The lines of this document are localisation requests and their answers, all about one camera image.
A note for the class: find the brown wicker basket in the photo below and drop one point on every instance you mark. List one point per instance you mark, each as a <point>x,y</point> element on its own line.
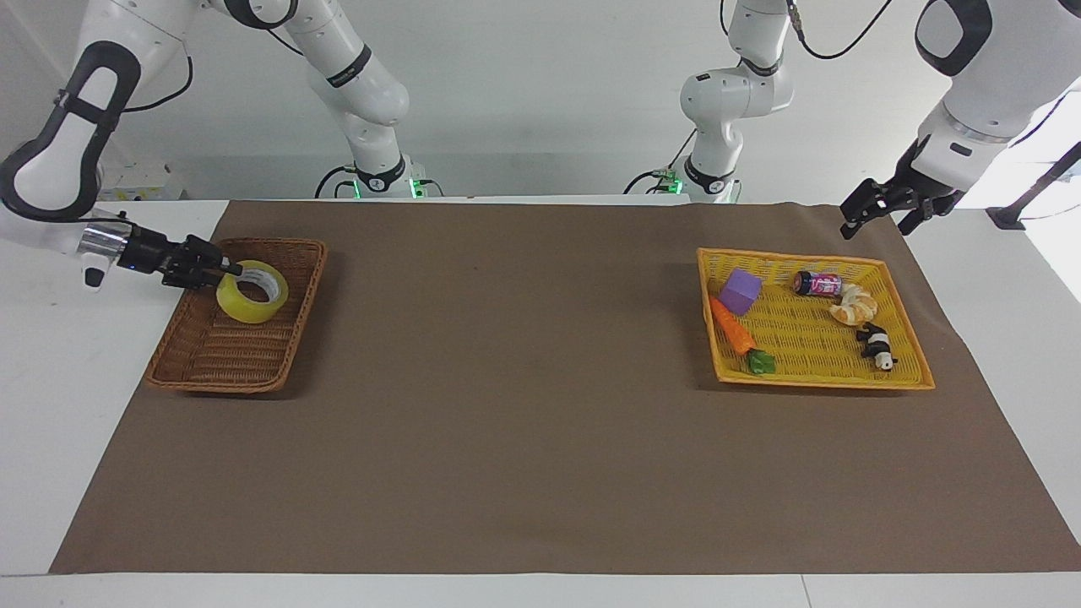
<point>228,355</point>

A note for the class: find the black white panda toy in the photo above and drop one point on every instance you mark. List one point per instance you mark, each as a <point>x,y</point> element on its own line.
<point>877,344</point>

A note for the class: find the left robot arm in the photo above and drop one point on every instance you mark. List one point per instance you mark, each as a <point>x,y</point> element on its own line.
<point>726,97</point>

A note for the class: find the yellow tape roll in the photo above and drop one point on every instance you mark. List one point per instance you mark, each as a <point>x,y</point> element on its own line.
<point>236,308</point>

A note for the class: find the black stand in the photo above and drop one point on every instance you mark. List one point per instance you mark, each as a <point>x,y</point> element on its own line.
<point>1039,190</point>

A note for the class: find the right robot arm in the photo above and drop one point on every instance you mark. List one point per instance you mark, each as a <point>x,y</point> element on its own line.
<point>355,80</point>

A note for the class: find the small pink drink can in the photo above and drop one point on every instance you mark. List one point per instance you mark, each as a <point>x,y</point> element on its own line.
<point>817,284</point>

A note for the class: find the purple cube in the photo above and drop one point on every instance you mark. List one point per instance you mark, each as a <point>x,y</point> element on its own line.
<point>740,293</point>

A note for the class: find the yellow plastic basket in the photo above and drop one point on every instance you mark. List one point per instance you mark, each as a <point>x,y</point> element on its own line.
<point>802,346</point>

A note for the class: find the toy croissant bread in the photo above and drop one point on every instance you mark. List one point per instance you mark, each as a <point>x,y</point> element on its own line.
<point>855,306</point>

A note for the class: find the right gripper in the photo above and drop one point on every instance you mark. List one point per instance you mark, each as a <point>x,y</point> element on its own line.
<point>150,250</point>

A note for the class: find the orange toy carrot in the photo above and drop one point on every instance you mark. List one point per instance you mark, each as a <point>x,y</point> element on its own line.
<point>731,329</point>

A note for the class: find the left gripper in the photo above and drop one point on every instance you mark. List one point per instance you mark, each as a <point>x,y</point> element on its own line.
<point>927,190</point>

